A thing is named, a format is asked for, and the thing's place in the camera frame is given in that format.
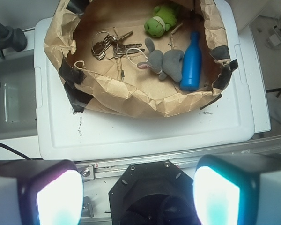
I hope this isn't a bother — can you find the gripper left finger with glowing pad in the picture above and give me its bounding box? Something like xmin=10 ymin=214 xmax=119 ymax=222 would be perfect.
xmin=0 ymin=160 xmax=83 ymax=225

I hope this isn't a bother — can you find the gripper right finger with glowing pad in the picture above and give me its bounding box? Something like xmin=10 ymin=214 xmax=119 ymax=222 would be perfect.
xmin=193 ymin=153 xmax=281 ymax=225

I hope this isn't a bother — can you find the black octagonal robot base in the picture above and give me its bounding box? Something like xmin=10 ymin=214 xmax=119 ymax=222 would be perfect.
xmin=109 ymin=160 xmax=201 ymax=225

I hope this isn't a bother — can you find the translucent plastic bin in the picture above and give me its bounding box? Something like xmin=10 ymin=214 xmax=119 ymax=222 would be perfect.
xmin=0 ymin=50 xmax=37 ymax=140

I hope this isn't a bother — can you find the blue plastic bottle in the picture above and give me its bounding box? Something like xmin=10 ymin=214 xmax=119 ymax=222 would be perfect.
xmin=180 ymin=31 xmax=202 ymax=91

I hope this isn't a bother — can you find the crumpled brown paper bag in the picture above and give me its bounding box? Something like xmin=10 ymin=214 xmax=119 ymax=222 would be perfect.
xmin=44 ymin=0 xmax=238 ymax=118

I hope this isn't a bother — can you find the grey plush mouse toy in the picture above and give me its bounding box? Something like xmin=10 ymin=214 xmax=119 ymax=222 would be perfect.
xmin=137 ymin=37 xmax=184 ymax=82

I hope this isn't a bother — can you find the black clamp stand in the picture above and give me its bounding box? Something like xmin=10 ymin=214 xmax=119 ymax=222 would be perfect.
xmin=0 ymin=23 xmax=28 ymax=59

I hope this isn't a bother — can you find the silver key bunch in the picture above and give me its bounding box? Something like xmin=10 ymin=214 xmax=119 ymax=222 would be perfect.
xmin=91 ymin=31 xmax=145 ymax=60

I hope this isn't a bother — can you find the green plush frog toy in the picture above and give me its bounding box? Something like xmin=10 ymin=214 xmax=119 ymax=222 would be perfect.
xmin=144 ymin=3 xmax=180 ymax=38

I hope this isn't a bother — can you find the aluminium extrusion rail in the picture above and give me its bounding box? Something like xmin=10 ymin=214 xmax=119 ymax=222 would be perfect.
xmin=75 ymin=133 xmax=281 ymax=222

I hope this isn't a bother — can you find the black cable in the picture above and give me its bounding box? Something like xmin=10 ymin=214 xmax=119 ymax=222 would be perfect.
xmin=0 ymin=140 xmax=33 ymax=161

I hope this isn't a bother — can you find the white adapter with cables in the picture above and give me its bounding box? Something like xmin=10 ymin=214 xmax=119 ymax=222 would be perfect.
xmin=267 ymin=17 xmax=281 ymax=50

